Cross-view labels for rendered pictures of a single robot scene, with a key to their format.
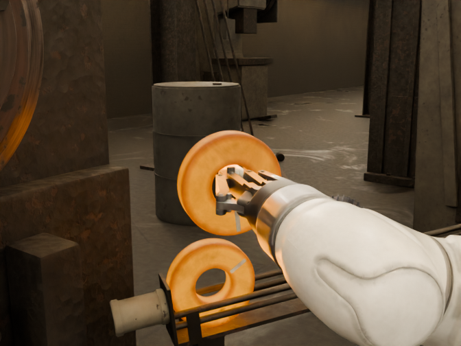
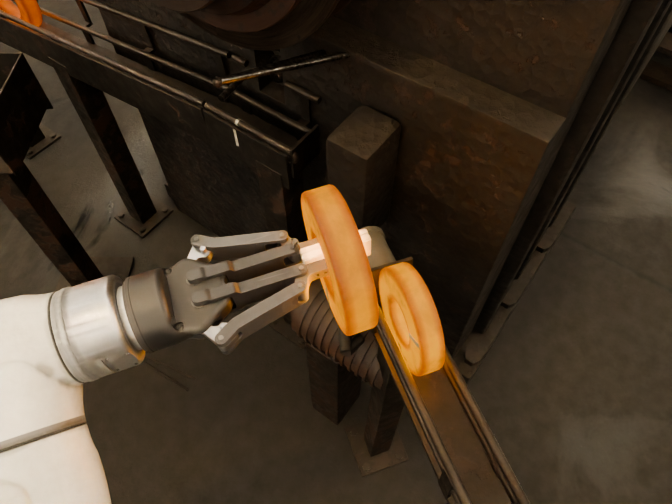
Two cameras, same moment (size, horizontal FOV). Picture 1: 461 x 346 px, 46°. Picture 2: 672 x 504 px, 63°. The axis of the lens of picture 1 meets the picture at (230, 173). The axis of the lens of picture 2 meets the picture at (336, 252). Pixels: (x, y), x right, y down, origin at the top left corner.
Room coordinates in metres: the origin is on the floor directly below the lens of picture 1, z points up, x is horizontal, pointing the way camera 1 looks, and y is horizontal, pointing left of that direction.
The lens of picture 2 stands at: (0.76, -0.30, 1.38)
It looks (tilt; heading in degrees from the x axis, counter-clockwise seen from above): 57 degrees down; 90
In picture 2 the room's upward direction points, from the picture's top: straight up
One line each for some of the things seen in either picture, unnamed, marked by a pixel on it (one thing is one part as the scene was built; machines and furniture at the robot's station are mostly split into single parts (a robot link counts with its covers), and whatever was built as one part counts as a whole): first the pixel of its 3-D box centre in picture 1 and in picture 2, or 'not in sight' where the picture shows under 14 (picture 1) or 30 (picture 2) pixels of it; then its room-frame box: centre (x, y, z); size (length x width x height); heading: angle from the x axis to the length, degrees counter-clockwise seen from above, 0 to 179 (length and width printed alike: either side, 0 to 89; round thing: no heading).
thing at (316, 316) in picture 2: not in sight; (351, 371); (0.80, 0.12, 0.27); 0.22 x 0.13 x 0.53; 144
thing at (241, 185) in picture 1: (243, 191); (246, 269); (0.68, -0.02, 0.92); 0.11 x 0.01 x 0.04; 21
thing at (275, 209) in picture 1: (301, 228); (105, 325); (0.55, -0.08, 0.91); 0.09 x 0.06 x 0.09; 109
